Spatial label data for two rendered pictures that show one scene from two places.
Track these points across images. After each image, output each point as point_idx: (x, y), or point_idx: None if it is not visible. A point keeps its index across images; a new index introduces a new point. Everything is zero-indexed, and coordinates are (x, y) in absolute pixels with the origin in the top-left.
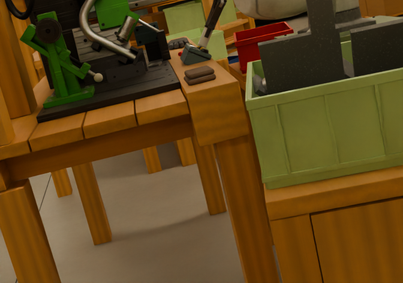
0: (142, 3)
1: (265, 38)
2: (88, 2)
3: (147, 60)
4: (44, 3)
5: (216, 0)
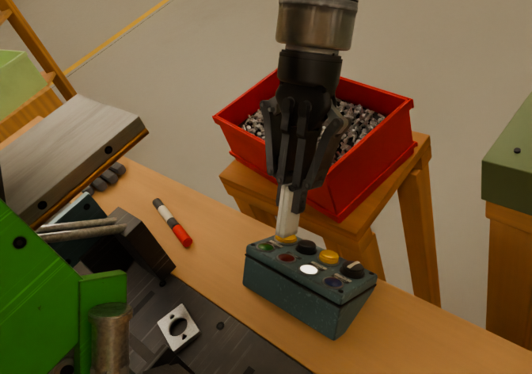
0: (59, 192)
1: (374, 139)
2: None
3: (87, 272)
4: None
5: (308, 113)
